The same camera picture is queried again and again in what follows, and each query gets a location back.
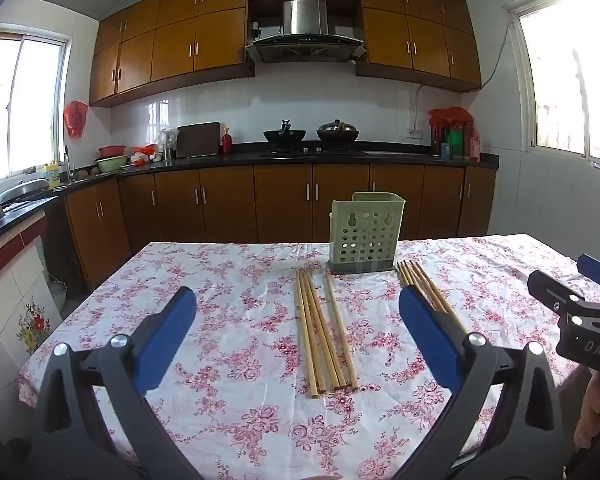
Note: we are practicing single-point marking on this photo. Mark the red and white plastic bag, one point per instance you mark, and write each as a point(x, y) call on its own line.
point(145, 154)

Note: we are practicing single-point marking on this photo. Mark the dark cutting board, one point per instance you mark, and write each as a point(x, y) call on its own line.
point(197, 139)

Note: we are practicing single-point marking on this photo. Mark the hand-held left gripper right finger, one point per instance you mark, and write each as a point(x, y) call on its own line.
point(425, 330)

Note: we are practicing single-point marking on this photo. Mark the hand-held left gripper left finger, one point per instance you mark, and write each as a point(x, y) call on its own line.
point(165, 340)

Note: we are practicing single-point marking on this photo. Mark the red floral tablecloth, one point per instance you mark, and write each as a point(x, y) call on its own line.
point(230, 310)

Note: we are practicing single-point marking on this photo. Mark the gas stove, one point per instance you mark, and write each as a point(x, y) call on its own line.
point(312, 151)

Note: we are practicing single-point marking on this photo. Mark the red sauce bottle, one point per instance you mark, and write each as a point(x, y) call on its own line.
point(475, 145)

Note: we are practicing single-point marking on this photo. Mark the red bottle with gold cap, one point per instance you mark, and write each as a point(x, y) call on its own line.
point(226, 142)

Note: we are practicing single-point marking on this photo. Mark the black wok with lid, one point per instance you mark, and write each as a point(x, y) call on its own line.
point(337, 132)

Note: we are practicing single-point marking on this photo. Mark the bright window with white frame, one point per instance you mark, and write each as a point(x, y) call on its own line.
point(565, 75)

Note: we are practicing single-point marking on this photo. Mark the black kitchen countertop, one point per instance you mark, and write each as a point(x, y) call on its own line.
point(395, 156)

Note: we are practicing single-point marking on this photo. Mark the yellow dish soap bottle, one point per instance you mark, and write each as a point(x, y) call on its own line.
point(52, 171)

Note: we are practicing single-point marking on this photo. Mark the wooden lower cabinets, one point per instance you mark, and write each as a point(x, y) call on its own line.
point(230, 205)

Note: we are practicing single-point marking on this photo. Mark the sliding window with metal frame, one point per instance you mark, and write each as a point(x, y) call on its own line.
point(25, 105)

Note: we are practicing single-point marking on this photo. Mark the person's right hand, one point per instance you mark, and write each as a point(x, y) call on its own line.
point(591, 410)

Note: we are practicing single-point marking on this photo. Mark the red bag over bottles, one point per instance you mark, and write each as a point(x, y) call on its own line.
point(450, 117)

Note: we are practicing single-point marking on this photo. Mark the steel range hood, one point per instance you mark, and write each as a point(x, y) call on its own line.
point(305, 35)

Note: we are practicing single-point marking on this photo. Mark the white wall socket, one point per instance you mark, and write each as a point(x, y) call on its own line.
point(415, 133)

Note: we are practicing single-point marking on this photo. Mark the grey pan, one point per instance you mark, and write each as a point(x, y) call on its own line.
point(25, 189)

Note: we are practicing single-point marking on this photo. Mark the hanging red plastic bag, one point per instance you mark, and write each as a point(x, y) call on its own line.
point(76, 119)

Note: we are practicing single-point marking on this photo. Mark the metal faucet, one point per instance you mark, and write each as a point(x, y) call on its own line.
point(67, 162)

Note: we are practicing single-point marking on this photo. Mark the clear cup rack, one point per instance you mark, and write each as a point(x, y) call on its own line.
point(167, 140)

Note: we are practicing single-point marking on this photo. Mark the green perforated chopstick holder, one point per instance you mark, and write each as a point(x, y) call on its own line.
point(365, 240)

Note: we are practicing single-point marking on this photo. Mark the green basin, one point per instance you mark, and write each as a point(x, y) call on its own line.
point(111, 162)

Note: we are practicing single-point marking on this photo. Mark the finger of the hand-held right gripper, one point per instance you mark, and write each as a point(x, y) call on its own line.
point(550, 287)
point(597, 267)

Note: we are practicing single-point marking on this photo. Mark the red basin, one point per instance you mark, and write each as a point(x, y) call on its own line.
point(111, 150)

